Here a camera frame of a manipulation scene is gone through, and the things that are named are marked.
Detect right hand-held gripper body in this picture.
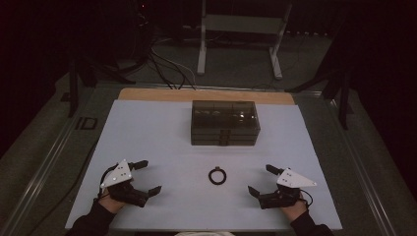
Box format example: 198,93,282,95
258,167,318,210

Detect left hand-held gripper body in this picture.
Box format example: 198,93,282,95
98,158,149,208

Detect black braided hair tie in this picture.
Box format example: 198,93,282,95
208,166,227,186

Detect smoky transparent drawer box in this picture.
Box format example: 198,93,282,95
190,99,262,147

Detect person's left hand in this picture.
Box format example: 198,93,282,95
97,194,127,214

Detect person's right hand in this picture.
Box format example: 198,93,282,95
280,200,309,223

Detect white table mat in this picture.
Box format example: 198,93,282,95
64,99,343,231

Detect wooden table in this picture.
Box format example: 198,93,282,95
117,88,296,106

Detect black tripod stand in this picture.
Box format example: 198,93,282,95
284,65,354,131
67,58,137,119

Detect dark equipment stand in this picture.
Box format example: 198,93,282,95
107,0,155,70

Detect grey metal stand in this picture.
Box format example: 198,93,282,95
196,0,293,81

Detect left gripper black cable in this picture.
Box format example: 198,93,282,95
97,164,120,200

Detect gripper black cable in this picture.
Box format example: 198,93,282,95
299,189,314,208
97,164,120,200

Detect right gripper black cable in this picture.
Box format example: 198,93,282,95
299,189,314,208

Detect metal floor rail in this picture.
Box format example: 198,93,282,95
328,97,396,236
0,97,96,236

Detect black floor cable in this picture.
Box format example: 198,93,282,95
148,52,185,90

